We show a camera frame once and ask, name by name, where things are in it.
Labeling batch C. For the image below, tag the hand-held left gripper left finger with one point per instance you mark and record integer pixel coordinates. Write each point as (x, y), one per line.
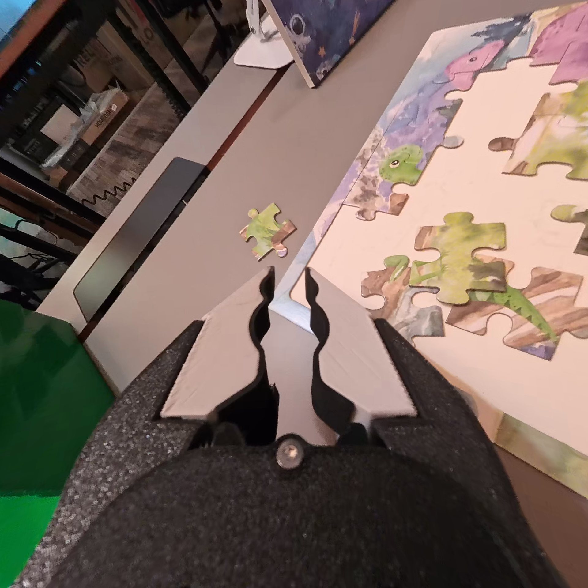
(216, 363)

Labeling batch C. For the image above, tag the large printed cardboard box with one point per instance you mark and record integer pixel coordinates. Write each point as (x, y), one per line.
(115, 55)

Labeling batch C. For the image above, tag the white stand base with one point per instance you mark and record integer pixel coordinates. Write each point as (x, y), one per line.
(262, 57)

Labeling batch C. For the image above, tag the brown wooden table top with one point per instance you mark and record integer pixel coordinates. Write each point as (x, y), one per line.
(32, 34)

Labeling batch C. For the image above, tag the grey desk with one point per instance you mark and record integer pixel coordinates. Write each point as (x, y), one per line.
(275, 138)

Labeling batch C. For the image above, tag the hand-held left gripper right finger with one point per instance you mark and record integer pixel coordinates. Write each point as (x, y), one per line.
(363, 367)

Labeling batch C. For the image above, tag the dinosaur puzzle tray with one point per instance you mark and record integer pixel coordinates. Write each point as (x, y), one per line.
(459, 381)

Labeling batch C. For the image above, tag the black flat pad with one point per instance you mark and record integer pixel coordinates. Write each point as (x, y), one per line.
(138, 239)

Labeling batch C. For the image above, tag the green dinosaur head puzzle piece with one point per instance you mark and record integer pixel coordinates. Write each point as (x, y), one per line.
(399, 163)

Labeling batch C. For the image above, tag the pink dinosaur head puzzle piece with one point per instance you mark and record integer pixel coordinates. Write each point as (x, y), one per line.
(473, 64)

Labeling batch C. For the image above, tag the green plastic bin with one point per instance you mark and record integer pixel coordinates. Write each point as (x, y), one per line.
(36, 413)

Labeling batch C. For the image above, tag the frosted glass partition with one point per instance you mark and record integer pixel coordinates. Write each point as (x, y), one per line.
(9, 13)

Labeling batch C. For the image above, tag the green grass puzzle piece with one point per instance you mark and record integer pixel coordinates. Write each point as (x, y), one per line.
(459, 266)

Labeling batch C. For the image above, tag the blue purple puzzle piece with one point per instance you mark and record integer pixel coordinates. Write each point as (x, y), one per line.
(422, 115)

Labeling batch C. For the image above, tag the small green brown puzzle piece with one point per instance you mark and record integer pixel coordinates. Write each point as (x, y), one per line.
(264, 229)

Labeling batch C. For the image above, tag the group of assembled puzzle pieces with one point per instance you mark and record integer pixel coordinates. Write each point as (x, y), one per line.
(551, 147)

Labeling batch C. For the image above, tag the brown grey puzzle piece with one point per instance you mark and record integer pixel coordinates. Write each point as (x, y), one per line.
(425, 319)

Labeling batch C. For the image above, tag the green and brown puzzle piece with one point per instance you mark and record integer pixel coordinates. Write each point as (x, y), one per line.
(542, 303)

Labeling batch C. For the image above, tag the black metal table frame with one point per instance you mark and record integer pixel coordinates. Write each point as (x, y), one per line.
(174, 50)

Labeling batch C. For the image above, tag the colourful puzzle box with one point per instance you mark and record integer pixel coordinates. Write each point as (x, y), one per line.
(321, 36)

